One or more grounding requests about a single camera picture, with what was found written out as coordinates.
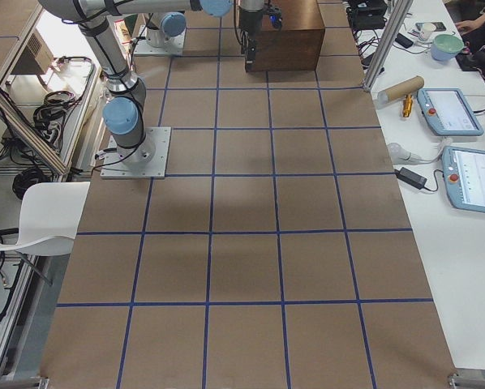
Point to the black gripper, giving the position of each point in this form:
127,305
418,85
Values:
248,21

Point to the dark wooden drawer cabinet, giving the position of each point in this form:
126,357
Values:
297,46

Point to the black smartphone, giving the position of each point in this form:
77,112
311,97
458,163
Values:
404,41

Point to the brass yellow tool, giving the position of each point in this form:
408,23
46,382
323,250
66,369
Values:
407,106

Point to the cardboard tube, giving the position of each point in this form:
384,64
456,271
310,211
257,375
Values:
401,89

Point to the white paper cup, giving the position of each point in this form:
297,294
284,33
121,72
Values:
425,31

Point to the white light bulb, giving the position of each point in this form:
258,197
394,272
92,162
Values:
399,155

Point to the green bowl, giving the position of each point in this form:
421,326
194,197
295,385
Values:
445,47

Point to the black power adapter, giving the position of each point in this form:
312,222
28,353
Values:
411,178

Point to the blue teach pendant far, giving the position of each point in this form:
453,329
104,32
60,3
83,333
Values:
447,113

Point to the blue teach pendant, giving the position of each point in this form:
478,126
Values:
447,113
464,177

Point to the blue teach pendant near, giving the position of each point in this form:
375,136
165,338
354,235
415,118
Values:
464,177

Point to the white plastic chair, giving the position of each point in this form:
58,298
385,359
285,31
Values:
49,218

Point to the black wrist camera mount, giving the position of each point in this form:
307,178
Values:
274,13

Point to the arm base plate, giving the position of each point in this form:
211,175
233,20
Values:
149,159
154,43

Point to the aluminium frame post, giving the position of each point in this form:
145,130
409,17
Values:
392,28

